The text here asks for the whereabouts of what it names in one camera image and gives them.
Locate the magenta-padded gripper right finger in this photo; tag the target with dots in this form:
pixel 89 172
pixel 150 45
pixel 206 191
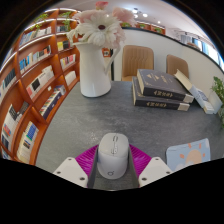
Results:
pixel 155 170

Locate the orange shelf unit with plants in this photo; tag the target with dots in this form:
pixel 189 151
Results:
pixel 146 26

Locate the green plant in white pot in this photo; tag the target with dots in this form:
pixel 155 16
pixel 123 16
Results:
pixel 218 90

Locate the tan padded chair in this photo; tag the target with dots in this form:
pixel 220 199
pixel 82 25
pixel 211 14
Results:
pixel 176 65
pixel 136 61

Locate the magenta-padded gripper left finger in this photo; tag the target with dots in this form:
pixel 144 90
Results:
pixel 71 170

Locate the white computer mouse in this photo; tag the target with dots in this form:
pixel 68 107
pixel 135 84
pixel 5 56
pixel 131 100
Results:
pixel 112 160

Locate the window with curtains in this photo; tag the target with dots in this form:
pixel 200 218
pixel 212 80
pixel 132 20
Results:
pixel 206 48

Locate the sky print mouse pad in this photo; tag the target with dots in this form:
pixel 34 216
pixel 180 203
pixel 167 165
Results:
pixel 190 155

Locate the large orange bookshelf unit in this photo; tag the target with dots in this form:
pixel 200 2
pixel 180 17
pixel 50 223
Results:
pixel 33 83

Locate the white book with blue cover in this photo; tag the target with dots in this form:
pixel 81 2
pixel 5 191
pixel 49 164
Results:
pixel 205 100

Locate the ceiling light cluster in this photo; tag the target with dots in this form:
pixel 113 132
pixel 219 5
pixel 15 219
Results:
pixel 140 13

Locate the white ceramic vase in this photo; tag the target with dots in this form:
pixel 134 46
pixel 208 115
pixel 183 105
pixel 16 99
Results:
pixel 93 73

